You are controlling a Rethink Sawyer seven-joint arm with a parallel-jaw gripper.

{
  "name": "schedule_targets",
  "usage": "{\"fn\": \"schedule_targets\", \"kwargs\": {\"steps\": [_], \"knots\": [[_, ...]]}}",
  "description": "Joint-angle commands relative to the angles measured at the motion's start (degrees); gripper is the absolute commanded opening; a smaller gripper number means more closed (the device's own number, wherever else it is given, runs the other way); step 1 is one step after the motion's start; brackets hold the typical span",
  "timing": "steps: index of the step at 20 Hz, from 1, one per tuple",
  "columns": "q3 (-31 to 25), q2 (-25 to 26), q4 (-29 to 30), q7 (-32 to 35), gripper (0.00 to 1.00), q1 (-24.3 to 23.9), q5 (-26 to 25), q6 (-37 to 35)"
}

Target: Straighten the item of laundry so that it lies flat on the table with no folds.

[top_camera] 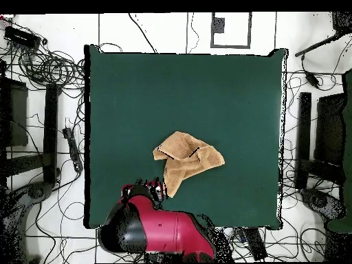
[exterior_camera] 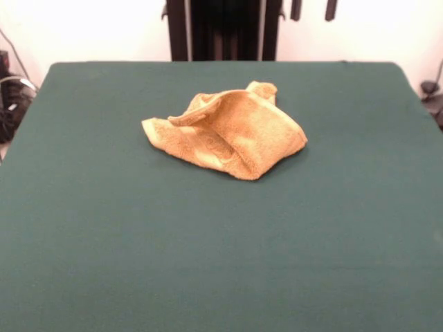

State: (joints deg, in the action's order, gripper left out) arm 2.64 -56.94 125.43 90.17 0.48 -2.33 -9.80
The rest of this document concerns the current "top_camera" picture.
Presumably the black upright bar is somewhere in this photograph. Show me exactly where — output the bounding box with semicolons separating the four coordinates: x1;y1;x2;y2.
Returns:
43;83;60;184
294;91;313;190

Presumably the dark box panel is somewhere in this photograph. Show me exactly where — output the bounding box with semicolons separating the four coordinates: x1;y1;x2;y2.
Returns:
0;76;29;148
313;93;348;167

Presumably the black network switch box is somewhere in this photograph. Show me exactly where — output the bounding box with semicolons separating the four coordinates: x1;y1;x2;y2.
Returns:
3;25;42;51

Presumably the black tripod boom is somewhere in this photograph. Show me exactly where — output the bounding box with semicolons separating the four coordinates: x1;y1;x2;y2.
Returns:
294;11;352;58

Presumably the grey square frame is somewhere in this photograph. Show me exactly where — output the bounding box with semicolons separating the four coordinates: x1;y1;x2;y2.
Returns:
210;12;252;50

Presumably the dark stand base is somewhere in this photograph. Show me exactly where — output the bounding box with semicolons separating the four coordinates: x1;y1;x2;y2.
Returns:
300;188;348;222
0;181;54;263

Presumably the dark green table cloth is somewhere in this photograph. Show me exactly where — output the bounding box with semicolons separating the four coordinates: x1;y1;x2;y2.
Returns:
83;43;289;230

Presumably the long black cable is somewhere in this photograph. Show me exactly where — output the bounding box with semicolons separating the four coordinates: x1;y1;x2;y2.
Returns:
127;12;158;54

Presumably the black power strip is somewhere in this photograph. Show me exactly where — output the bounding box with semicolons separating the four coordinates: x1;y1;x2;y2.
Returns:
243;227;268;261
62;126;84;174

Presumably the tan terry towel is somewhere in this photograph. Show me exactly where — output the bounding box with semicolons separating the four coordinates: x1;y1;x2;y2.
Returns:
153;131;226;199

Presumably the black power adapter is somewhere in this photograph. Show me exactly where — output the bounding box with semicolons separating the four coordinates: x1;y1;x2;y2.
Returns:
304;71;322;89

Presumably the black cable bundle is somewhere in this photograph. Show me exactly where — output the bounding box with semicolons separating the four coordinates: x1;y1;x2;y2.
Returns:
16;46;85;91

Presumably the dark grey square plate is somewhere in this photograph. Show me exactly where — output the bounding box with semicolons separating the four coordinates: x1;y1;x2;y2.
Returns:
211;16;226;34

